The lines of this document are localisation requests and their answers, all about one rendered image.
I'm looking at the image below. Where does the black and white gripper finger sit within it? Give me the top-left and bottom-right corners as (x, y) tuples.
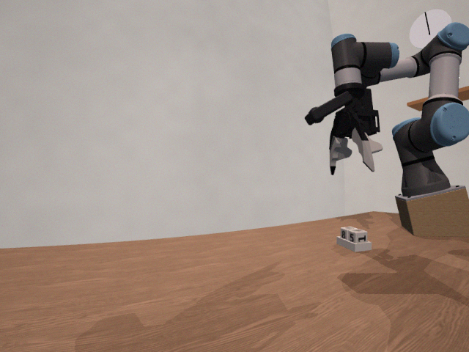
(350, 114), (383, 172)
(329, 128), (352, 175)

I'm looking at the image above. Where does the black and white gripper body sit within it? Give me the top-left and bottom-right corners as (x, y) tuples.
(333, 82), (380, 139)

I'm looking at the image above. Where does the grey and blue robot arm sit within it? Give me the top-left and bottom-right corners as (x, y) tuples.
(305, 22), (469, 197)

